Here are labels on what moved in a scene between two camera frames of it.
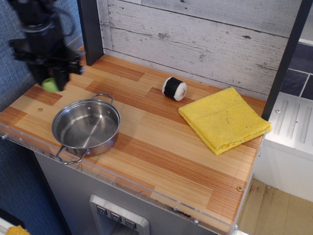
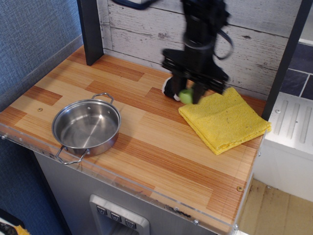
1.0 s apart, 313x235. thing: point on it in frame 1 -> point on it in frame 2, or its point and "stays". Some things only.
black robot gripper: (44, 51) -> (197, 64)
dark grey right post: (288, 58) stays
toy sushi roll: (174, 88) stays
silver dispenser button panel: (111, 219) stays
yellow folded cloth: (225, 120) stays
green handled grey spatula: (50, 85) -> (186, 95)
